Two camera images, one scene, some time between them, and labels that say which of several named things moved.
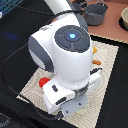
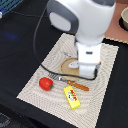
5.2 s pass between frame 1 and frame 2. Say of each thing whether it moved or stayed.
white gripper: moved
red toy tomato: stayed
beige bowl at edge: stayed
